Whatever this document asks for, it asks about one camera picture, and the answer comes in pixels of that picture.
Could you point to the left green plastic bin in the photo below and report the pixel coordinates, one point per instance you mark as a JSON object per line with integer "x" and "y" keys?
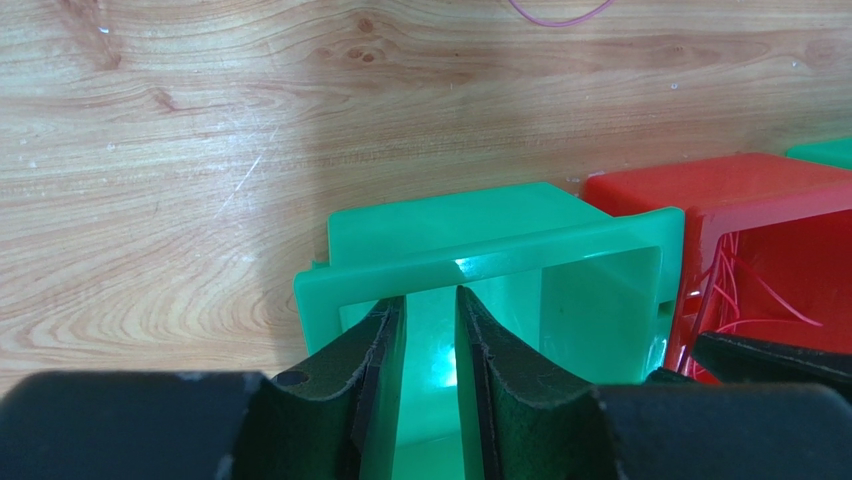
{"x": 592, "y": 292}

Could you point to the green plastic bin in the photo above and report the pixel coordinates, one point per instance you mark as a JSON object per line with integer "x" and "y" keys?
{"x": 592, "y": 292}
{"x": 835, "y": 153}

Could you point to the right green plastic bin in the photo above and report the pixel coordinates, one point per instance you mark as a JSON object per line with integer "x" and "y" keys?
{"x": 835, "y": 153}

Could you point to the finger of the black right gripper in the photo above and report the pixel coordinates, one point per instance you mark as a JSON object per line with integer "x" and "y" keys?
{"x": 755, "y": 371}

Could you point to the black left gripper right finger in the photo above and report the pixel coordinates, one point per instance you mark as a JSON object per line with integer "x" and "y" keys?
{"x": 524, "y": 417}

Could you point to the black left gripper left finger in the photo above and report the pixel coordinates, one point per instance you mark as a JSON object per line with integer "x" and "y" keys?
{"x": 332, "y": 416}

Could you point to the red plastic bin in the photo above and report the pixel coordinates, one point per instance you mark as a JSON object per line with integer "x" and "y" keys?
{"x": 766, "y": 248}

